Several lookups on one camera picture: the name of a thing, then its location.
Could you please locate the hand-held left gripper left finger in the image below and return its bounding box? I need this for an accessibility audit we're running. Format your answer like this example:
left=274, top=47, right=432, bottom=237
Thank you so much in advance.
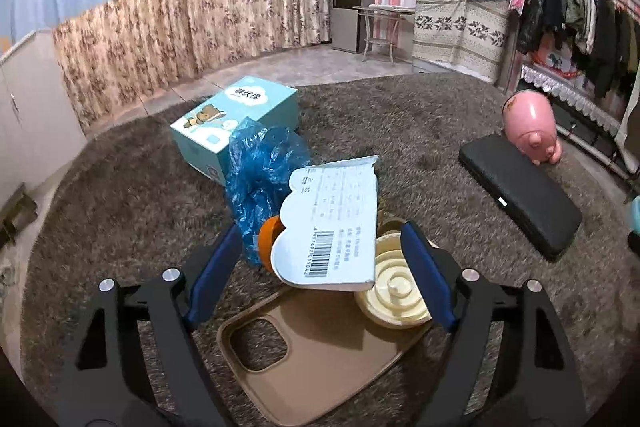
left=55, top=222, right=244, bottom=427

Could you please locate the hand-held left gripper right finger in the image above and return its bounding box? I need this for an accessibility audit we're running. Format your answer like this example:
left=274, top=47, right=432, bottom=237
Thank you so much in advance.
left=400, top=221, right=588, bottom=427

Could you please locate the cream round lid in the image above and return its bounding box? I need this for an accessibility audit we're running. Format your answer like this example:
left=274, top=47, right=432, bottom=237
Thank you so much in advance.
left=352, top=227, right=433, bottom=329

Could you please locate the orange round object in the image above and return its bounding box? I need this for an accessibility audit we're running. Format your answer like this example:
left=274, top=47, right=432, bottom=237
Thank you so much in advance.
left=258, top=216, right=283, bottom=264

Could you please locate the blue plastic bag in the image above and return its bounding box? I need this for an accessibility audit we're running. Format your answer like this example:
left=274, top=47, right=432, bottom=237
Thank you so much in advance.
left=225, top=118, right=312, bottom=268

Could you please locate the white printed card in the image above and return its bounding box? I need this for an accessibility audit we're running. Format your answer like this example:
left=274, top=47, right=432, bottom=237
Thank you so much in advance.
left=270, top=155, right=381, bottom=292

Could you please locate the light blue plastic basket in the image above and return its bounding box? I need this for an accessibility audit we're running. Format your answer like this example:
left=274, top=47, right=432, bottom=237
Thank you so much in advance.
left=627, top=197, right=640, bottom=249

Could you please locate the black flat case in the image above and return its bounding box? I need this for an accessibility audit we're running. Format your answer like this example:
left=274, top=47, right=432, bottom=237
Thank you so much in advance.
left=458, top=133, right=583, bottom=262

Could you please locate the tan phone case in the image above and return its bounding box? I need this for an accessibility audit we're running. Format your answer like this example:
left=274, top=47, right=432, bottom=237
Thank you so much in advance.
left=216, top=287, right=431, bottom=414

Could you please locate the brown shaggy rug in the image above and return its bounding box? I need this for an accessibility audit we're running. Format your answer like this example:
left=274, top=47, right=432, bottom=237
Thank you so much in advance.
left=20, top=72, right=640, bottom=427

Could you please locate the teal cardboard box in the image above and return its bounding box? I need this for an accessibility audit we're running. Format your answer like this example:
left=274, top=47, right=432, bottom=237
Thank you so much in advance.
left=170, top=76, right=300, bottom=185

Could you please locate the pink piggy bank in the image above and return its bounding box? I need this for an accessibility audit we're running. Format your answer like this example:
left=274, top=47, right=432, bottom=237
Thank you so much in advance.
left=502, top=89, right=564, bottom=166

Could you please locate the low television cabinet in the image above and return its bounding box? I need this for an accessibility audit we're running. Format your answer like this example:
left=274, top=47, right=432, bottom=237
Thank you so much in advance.
left=520, top=62, right=640, bottom=180

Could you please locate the white lace cloth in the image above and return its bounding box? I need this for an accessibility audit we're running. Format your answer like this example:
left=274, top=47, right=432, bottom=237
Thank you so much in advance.
left=520, top=64, right=626, bottom=135

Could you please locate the white cabinet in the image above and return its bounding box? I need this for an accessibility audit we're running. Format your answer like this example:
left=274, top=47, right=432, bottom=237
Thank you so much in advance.
left=0, top=29, right=88, bottom=208

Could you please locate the patterned cover cloth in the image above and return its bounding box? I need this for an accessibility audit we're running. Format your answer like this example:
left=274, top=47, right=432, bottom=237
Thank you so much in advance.
left=411, top=0, right=516, bottom=80

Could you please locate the pink printed box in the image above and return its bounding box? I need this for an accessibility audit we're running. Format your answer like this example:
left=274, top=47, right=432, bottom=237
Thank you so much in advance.
left=532, top=42, right=586, bottom=78

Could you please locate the grey water dispenser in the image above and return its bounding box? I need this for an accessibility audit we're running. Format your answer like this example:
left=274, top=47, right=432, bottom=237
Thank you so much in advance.
left=330, top=0, right=377, bottom=54

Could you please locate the small metal table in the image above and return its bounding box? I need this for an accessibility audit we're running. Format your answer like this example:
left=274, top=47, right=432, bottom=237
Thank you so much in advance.
left=352, top=4, right=416, bottom=66

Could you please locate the row of hanging clothes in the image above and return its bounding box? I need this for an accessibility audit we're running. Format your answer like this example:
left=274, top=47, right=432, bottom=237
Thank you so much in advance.
left=517, top=0, right=640, bottom=100

